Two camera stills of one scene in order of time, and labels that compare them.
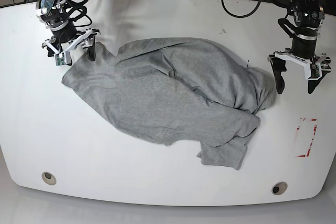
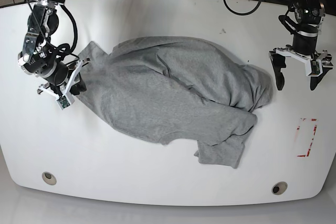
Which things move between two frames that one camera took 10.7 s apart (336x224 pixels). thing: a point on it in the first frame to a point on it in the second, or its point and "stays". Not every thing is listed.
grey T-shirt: (180, 91) stays
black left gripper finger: (91, 50) to (77, 86)
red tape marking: (314, 130) stays
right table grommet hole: (279, 188) stays
